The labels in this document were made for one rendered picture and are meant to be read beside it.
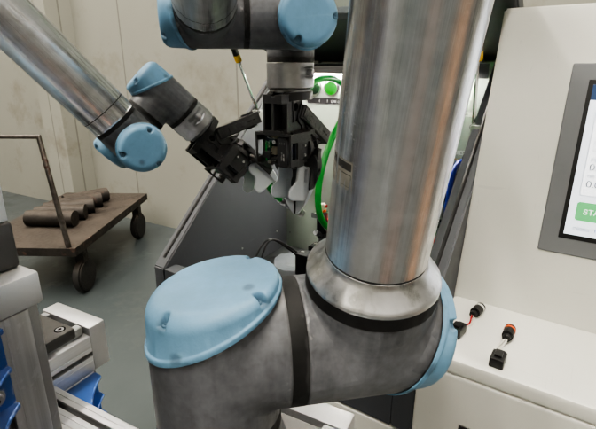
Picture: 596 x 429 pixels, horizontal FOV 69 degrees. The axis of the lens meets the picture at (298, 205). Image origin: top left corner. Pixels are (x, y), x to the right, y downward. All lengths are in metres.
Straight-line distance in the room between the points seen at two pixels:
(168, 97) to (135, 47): 3.34
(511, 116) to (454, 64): 0.70
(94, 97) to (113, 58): 3.68
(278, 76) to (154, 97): 0.26
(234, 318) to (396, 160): 0.17
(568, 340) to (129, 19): 3.89
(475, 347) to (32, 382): 0.66
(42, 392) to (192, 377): 0.22
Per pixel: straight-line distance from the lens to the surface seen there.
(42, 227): 3.55
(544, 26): 1.01
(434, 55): 0.27
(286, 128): 0.70
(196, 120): 0.87
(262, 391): 0.38
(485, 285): 0.98
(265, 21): 0.59
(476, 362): 0.81
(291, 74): 0.69
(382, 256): 0.33
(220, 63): 3.58
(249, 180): 0.97
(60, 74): 0.71
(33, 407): 0.55
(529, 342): 0.90
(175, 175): 4.06
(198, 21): 0.54
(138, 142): 0.71
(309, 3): 0.58
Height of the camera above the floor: 1.44
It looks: 18 degrees down
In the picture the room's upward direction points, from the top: straight up
